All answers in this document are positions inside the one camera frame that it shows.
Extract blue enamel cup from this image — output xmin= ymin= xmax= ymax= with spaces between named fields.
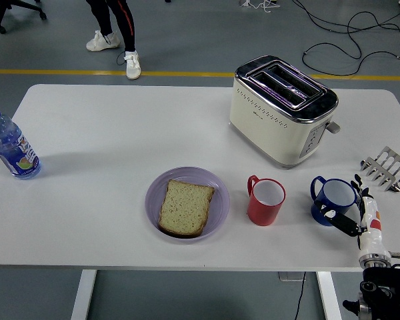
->
xmin=309 ymin=175 xmax=358 ymax=227

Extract slice of toast bread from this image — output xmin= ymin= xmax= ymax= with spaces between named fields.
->
xmin=157 ymin=179 xmax=216 ymax=239

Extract red enamel cup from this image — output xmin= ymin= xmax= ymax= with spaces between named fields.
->
xmin=246 ymin=174 xmax=287 ymax=227

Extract purple round plate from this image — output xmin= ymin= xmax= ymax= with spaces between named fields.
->
xmin=144 ymin=166 xmax=231 ymax=245

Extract cream and chrome toaster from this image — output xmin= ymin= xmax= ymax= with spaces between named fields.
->
xmin=229 ymin=55 xmax=341 ymax=170

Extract grey box under table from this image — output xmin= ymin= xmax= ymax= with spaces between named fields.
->
xmin=278 ymin=271 xmax=307 ymax=283

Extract person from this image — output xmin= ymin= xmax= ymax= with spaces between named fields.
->
xmin=85 ymin=0 xmax=142 ymax=81

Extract white table leg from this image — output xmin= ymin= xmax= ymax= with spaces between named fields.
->
xmin=70 ymin=269 xmax=98 ymax=320
xmin=316 ymin=271 xmax=343 ymax=320

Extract clear bottle with blue cap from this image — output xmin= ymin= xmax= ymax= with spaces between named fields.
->
xmin=0 ymin=104 xmax=42 ymax=181

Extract silver metal toast rack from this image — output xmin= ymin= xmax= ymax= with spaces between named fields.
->
xmin=359 ymin=145 xmax=400 ymax=193

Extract black office chair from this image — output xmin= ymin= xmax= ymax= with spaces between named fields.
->
xmin=0 ymin=0 xmax=48 ymax=35

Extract thin black hanging cable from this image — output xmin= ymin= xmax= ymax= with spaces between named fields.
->
xmin=293 ymin=271 xmax=307 ymax=320

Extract white floor cables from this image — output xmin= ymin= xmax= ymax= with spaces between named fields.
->
xmin=238 ymin=0 xmax=281 ymax=14

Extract black floor cable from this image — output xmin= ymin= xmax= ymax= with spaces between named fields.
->
xmin=291 ymin=0 xmax=400 ymax=77

